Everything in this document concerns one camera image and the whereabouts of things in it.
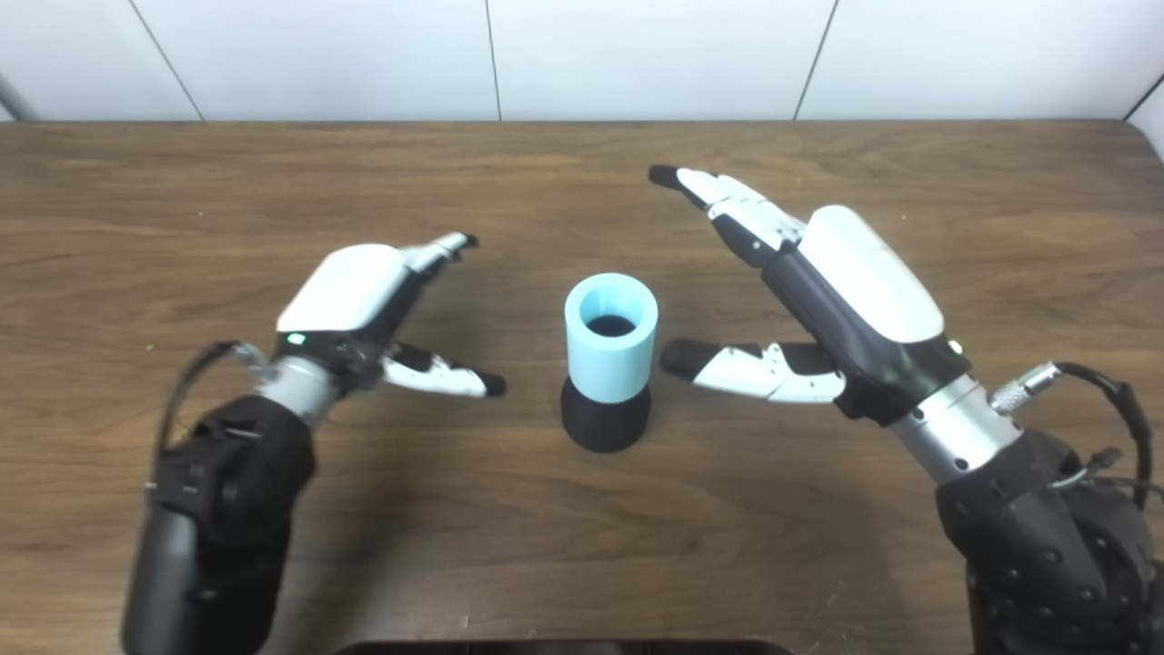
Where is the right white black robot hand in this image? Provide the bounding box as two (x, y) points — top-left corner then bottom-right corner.
(647, 165), (973, 427)

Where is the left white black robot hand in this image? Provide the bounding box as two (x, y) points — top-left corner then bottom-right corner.
(275, 231), (508, 399)

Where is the light blue cylinder cup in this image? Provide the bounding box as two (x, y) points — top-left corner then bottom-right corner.
(564, 273), (659, 406)

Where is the black funnel-shaped nozzle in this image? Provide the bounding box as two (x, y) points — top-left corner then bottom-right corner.
(560, 313), (653, 454)

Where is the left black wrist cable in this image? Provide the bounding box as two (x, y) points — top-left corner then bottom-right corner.
(145, 339), (277, 492)

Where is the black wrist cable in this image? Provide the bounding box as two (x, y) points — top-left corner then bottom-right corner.
(145, 339), (277, 492)
(988, 360), (1164, 512)

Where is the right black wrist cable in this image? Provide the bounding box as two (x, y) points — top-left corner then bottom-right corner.
(988, 360), (1164, 512)

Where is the gray wall corner post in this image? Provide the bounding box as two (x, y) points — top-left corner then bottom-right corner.
(0, 71), (39, 123)

